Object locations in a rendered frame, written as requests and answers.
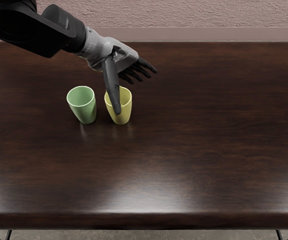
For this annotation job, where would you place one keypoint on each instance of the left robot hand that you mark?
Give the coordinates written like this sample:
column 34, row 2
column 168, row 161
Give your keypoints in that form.
column 101, row 51

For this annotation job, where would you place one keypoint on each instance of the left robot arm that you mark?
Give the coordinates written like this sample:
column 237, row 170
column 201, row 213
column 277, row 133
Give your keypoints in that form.
column 34, row 27

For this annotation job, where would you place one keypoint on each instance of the green cup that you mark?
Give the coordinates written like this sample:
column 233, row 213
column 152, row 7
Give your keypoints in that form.
column 84, row 106

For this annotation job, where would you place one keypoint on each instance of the yellow cup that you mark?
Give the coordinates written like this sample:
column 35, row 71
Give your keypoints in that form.
column 124, row 110

